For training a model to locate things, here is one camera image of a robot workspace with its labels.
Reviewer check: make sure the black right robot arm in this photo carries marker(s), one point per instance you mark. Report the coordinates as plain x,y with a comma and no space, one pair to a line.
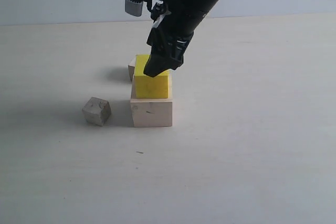
172,32

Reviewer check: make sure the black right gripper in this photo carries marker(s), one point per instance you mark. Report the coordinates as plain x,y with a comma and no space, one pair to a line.
170,38

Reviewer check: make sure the large wooden cube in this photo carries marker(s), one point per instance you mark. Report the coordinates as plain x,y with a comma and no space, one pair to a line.
152,112

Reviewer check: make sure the small wooden cube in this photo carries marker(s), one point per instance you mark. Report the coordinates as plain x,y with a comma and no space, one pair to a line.
131,68
96,111

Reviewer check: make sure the yellow cube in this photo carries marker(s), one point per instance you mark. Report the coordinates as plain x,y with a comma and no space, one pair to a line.
149,87

